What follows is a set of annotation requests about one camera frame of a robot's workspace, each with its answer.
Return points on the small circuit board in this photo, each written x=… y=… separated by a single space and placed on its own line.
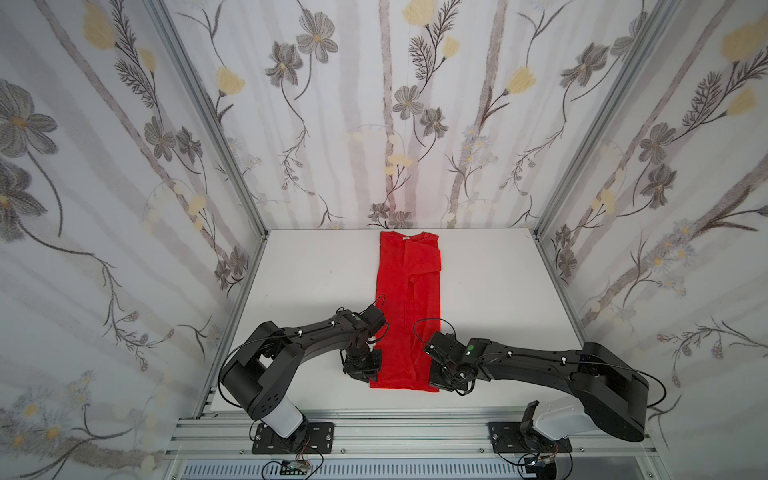
x=541 y=467
x=295 y=468

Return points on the aluminium corner post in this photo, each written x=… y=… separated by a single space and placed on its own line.
x=658 y=21
x=203 y=105

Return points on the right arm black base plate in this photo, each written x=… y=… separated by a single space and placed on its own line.
x=510 y=437

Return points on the left small circuit board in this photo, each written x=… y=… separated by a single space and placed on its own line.
x=295 y=468

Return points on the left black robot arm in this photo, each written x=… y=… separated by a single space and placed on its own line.
x=257 y=374

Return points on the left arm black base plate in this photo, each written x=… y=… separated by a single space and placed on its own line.
x=310 y=437

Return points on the left aluminium corner post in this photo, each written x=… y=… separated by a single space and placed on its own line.
x=203 y=105

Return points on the right small circuit board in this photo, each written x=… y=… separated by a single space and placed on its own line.
x=541 y=467

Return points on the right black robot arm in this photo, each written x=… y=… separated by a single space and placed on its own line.
x=603 y=392

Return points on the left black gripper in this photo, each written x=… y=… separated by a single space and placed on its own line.
x=372 y=372

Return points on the red t-shirt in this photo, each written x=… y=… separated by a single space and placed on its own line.
x=408 y=293

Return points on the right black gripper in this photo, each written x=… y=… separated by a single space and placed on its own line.
x=447 y=377

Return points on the right aluminium corner post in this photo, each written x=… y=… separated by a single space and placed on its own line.
x=658 y=21

